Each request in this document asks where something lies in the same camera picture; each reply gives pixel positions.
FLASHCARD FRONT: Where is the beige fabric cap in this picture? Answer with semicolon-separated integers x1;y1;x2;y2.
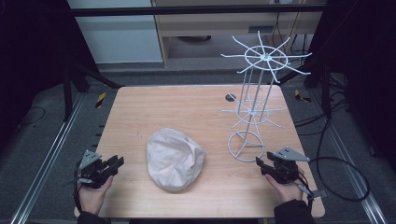
146;127;206;193

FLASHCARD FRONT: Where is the black floor cables bundle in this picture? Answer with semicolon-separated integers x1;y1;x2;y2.
293;74;351;137

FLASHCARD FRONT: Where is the white wire display rack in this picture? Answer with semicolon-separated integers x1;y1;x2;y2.
219;30;314;163

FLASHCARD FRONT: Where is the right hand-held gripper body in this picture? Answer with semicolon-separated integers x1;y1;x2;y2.
265;146;312;185

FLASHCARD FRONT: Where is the black metal stand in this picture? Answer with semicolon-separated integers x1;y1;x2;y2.
61;60;124;123
270;54;333;119

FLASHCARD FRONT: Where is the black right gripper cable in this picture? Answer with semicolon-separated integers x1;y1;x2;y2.
297;156;372;203

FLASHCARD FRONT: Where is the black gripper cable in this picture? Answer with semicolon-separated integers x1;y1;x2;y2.
72;160;84;216
297;156;372;203

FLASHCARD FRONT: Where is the white cabinet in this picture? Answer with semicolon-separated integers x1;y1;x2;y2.
66;0;163;65

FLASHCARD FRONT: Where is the black horizontal frame bar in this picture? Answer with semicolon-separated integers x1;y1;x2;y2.
66;4;329;18

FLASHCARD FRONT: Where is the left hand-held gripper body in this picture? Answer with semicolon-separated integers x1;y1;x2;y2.
75;149;110;189

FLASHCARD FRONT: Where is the person's right hand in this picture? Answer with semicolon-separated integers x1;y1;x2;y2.
264;167;306;205

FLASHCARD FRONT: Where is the thin black floor cable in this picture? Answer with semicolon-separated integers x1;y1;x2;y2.
18;105;47;128

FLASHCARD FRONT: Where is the yellow black striped tape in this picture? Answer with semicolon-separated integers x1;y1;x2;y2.
293;89;313;104
94;91;107;109

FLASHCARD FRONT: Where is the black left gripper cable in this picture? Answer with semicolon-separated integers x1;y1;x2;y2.
72;160;84;216

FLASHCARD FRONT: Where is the grey cable plug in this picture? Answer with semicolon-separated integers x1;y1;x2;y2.
297;184;329;201

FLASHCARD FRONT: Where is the light wooden desk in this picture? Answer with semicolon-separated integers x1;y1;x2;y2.
151;0;329;68

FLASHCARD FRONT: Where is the person's left hand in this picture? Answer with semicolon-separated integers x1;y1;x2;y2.
77;175;115;217

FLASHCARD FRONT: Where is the aluminium floor rail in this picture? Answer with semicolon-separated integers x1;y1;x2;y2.
9;92;86;224
310;89;389;224

